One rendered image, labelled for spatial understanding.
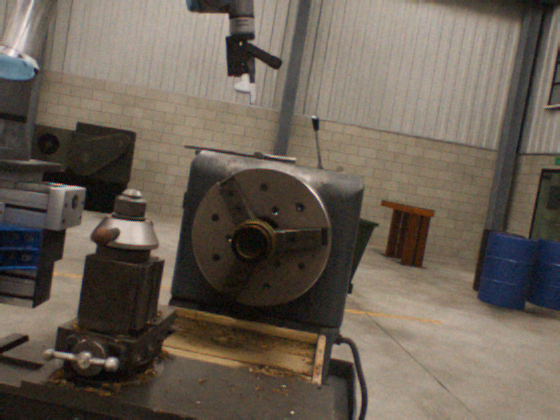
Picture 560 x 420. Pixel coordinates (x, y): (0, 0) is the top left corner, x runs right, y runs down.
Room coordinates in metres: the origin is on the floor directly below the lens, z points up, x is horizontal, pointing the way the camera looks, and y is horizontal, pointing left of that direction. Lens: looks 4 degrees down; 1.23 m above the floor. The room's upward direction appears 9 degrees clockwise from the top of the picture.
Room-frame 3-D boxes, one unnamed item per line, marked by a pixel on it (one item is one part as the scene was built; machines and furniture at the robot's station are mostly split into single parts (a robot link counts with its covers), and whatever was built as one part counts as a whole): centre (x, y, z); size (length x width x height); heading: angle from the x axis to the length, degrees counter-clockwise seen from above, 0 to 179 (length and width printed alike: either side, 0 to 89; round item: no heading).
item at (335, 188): (1.67, -0.01, 1.06); 0.59 x 0.48 x 0.39; 174
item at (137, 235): (0.64, 0.17, 1.13); 0.08 x 0.08 x 0.03
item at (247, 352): (1.02, 0.05, 0.89); 0.36 x 0.30 x 0.04; 84
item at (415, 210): (10.00, -2.32, 0.50); 1.61 x 0.44 x 1.00; 9
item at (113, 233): (0.59, 0.18, 1.13); 0.04 x 0.02 x 0.02; 174
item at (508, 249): (7.08, -3.07, 0.44); 0.59 x 0.59 x 0.88
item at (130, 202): (0.64, 0.17, 1.17); 0.04 x 0.04 x 0.03
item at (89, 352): (0.67, 0.17, 0.99); 0.20 x 0.10 x 0.05; 174
